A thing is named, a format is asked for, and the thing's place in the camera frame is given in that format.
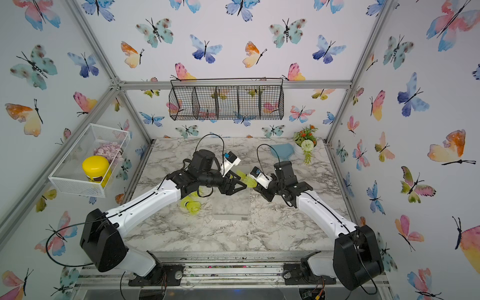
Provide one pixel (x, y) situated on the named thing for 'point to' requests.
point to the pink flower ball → (112, 150)
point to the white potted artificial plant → (305, 143)
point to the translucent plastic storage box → (234, 207)
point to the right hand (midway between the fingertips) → (260, 182)
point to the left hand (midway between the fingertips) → (244, 181)
